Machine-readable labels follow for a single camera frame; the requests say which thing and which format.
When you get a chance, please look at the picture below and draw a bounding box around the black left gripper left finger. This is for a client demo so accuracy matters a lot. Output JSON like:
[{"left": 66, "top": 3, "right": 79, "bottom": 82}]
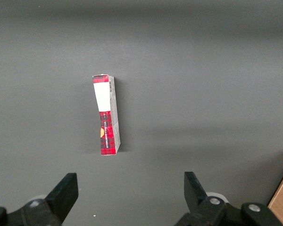
[{"left": 0, "top": 173, "right": 79, "bottom": 226}]

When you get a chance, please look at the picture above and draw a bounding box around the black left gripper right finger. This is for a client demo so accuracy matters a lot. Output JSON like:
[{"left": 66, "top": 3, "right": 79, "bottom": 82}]
[{"left": 174, "top": 171, "right": 283, "bottom": 226}]

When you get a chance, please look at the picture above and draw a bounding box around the red plaid cardboard box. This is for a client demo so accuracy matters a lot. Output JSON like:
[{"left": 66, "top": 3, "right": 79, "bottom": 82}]
[{"left": 92, "top": 74, "right": 121, "bottom": 156}]

